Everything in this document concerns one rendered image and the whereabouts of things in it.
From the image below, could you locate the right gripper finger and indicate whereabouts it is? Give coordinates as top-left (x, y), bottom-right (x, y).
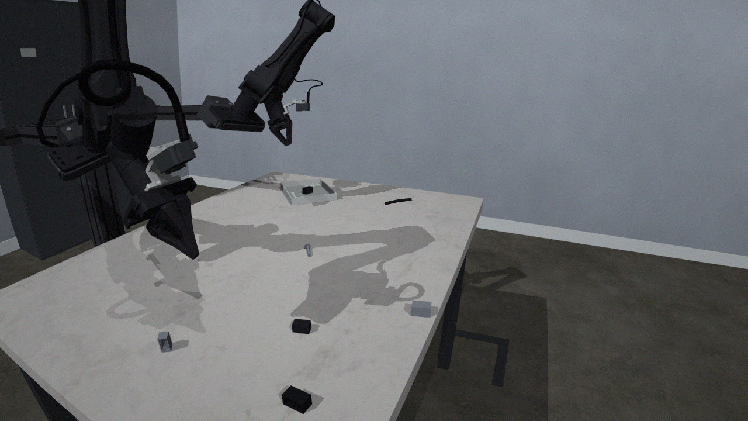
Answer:
top-left (148, 201), bottom-right (198, 260)
top-left (168, 196), bottom-right (199, 257)

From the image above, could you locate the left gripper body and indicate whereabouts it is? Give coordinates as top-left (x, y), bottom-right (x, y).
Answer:
top-left (265, 100), bottom-right (306, 129)

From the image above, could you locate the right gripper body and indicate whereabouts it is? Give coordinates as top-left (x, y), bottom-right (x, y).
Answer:
top-left (121, 139), bottom-right (197, 230)

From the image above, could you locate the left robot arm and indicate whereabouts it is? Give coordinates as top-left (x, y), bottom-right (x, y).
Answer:
top-left (209, 0), bottom-right (335, 126)

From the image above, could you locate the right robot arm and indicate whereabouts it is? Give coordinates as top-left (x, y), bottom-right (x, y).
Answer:
top-left (48, 0), bottom-right (198, 178)

